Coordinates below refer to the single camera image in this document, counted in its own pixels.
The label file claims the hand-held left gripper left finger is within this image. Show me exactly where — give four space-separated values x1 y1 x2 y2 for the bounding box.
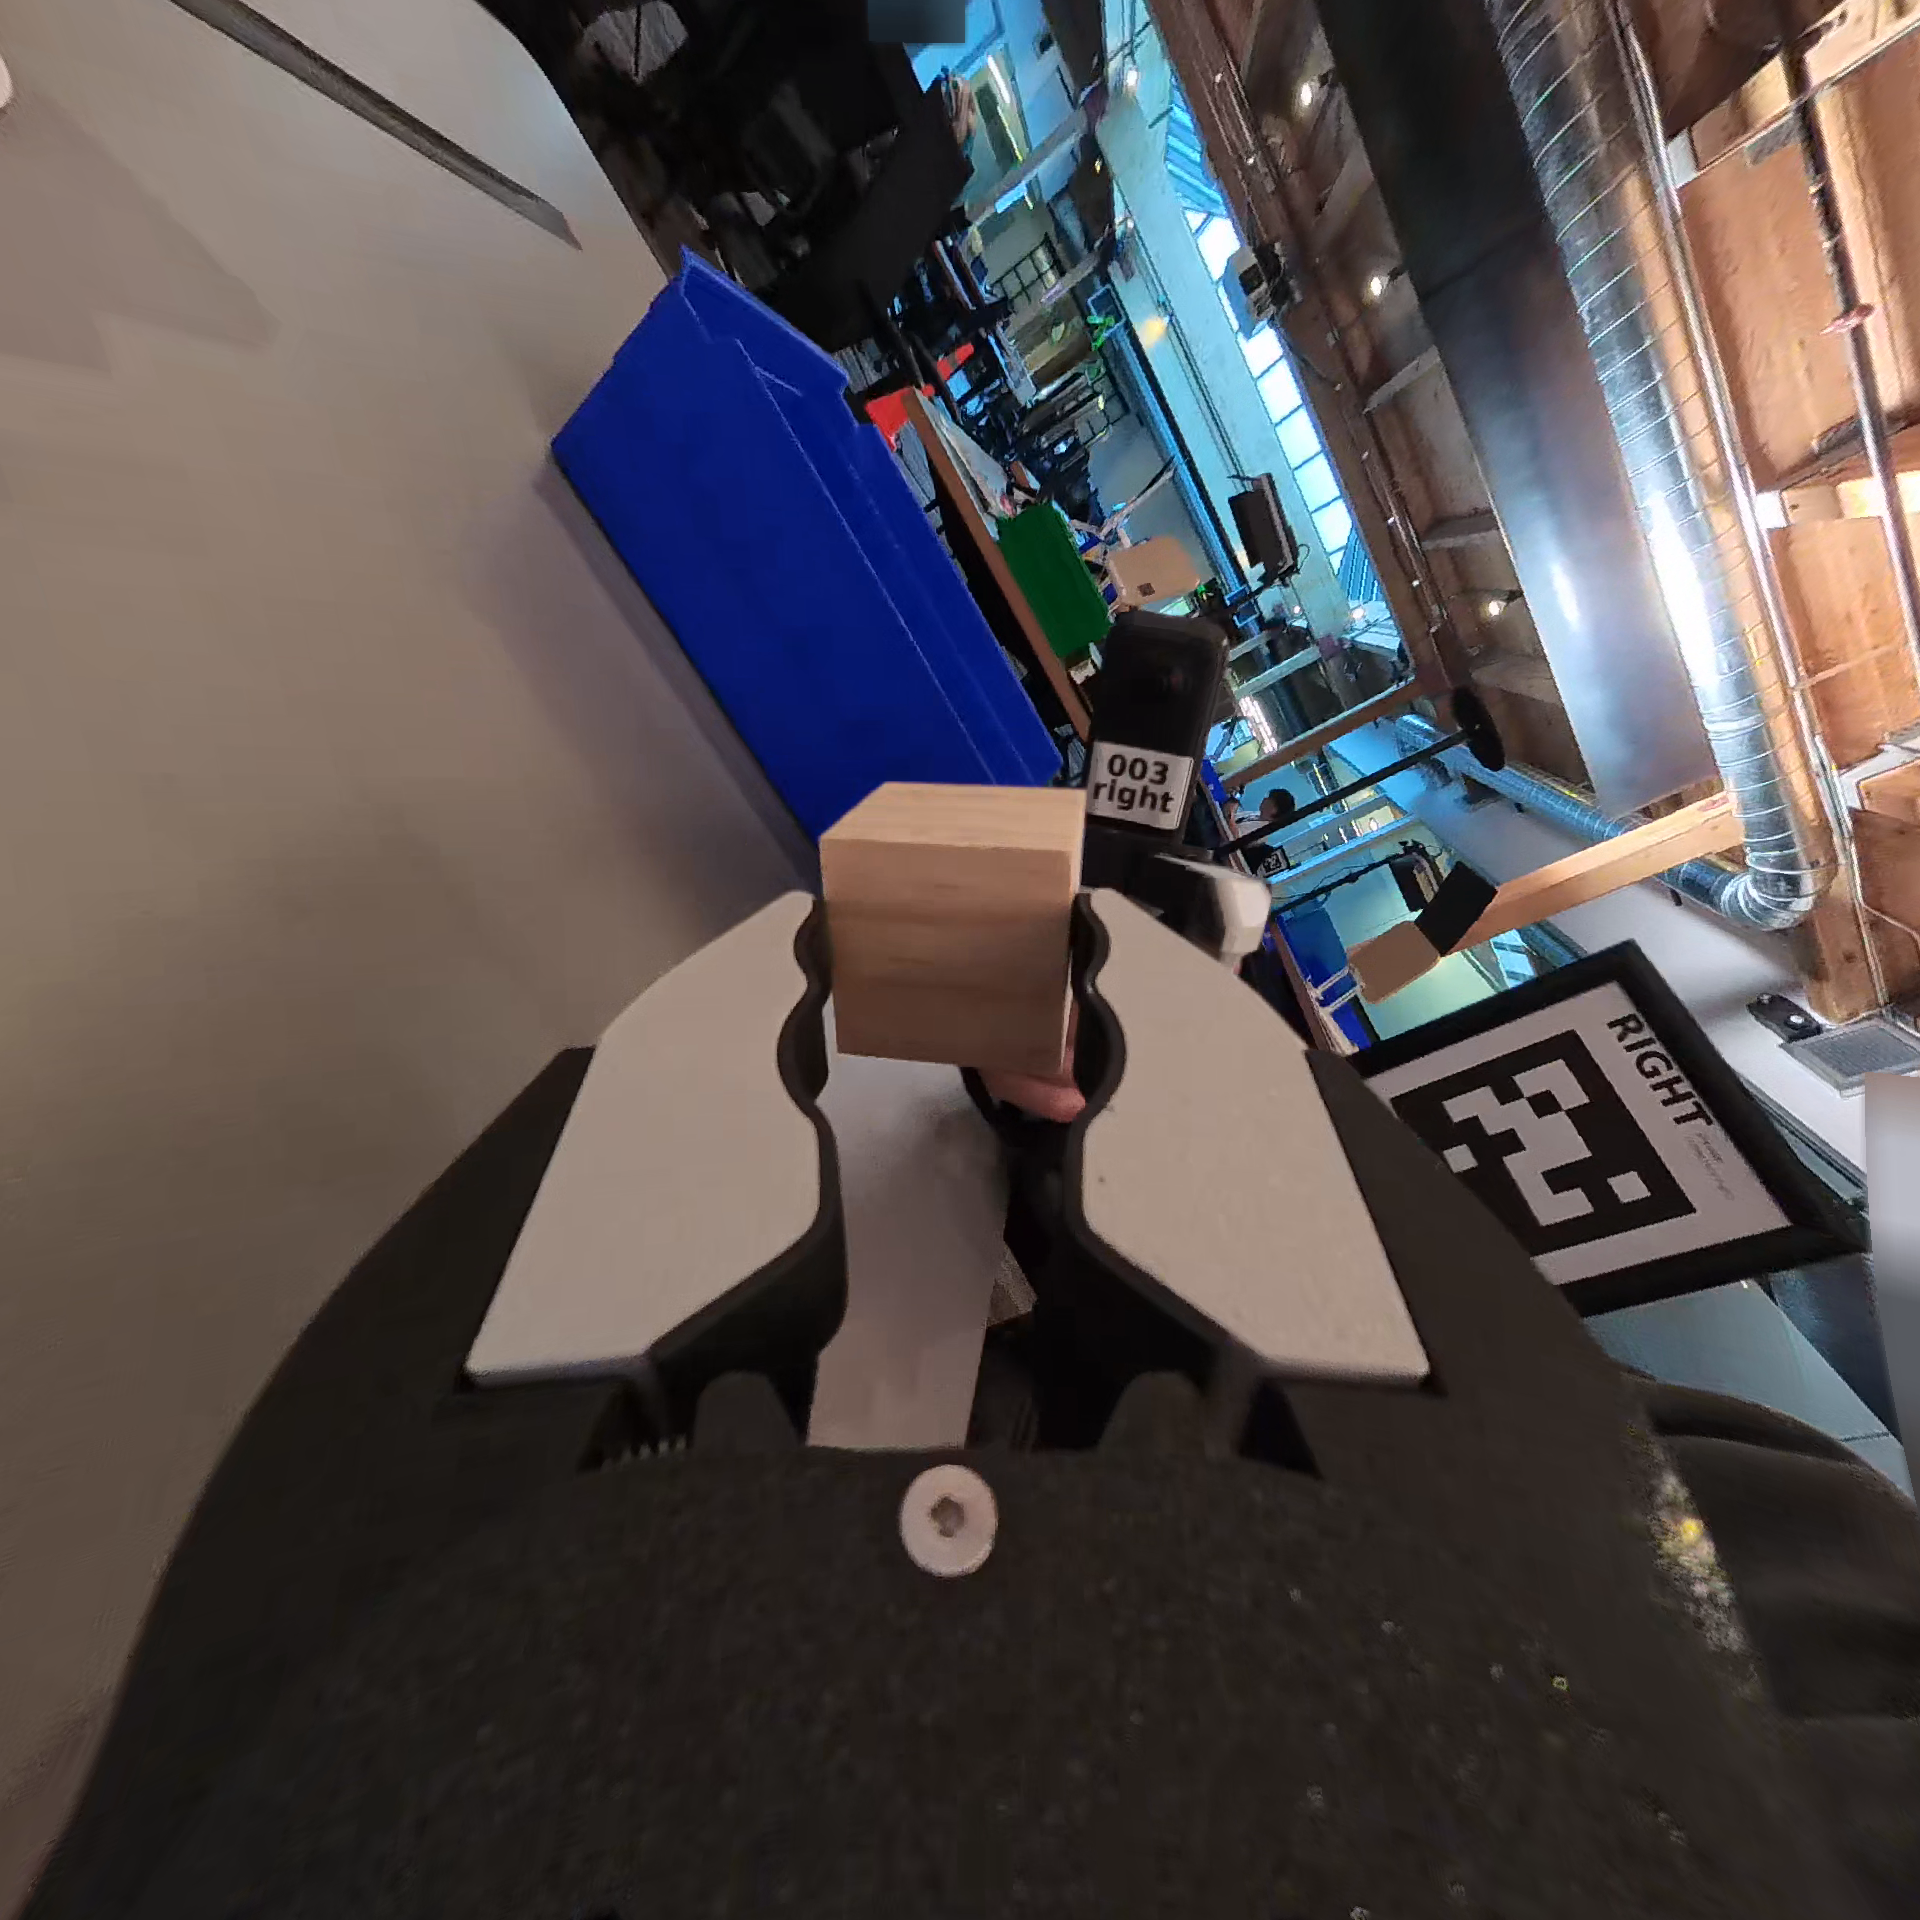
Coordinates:
461 887 851 1449

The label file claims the wooden table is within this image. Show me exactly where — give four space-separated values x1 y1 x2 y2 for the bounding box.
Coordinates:
896 390 1114 740

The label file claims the person's body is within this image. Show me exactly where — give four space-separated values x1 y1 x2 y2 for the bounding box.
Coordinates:
1626 1382 1920 1920

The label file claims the grey wall vent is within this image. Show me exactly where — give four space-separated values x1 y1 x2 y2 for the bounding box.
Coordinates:
1791 1013 1920 1099

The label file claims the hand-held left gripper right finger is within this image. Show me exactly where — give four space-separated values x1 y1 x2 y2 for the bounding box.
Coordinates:
1031 887 1433 1460

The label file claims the tan board black panel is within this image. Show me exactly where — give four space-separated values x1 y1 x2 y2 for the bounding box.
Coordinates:
1347 863 1502 1001

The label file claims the grey desk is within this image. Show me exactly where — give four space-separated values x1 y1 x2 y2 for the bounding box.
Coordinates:
0 0 1022 1879

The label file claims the green box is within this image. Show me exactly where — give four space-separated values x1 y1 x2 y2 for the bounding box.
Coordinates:
997 502 1114 667

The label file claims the black round disc pole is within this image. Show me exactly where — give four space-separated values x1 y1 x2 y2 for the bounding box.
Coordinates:
1319 686 1510 801

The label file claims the black white marker sign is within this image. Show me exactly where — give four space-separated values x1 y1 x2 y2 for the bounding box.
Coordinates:
1347 941 1865 1318

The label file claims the blue plastic bin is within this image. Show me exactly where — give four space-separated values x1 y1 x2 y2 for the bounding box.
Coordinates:
547 248 1063 846

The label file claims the hanging black monitor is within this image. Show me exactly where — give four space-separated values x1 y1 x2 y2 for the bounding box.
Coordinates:
1228 472 1299 581

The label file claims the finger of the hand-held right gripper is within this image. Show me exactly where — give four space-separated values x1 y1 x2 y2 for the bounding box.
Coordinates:
1151 853 1274 964

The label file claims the wooden cube blue stripe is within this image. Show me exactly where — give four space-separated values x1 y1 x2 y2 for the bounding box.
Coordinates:
818 780 1089 1077

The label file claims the silver ventilation duct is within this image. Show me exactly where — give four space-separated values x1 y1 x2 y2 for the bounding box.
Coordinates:
1484 0 1842 934

